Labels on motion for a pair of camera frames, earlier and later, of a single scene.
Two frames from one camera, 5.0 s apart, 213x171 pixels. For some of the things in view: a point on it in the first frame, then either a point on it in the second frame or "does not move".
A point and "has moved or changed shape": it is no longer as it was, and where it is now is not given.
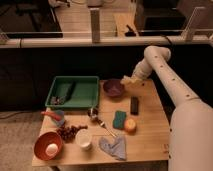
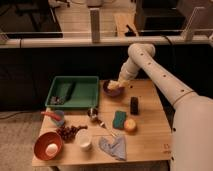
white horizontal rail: [163, 40] does not move
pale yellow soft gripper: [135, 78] → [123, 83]
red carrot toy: [52, 114] does not move
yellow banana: [126, 80] has moved or changed shape
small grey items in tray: [57, 100] does not move
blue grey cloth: [116, 147] does not move
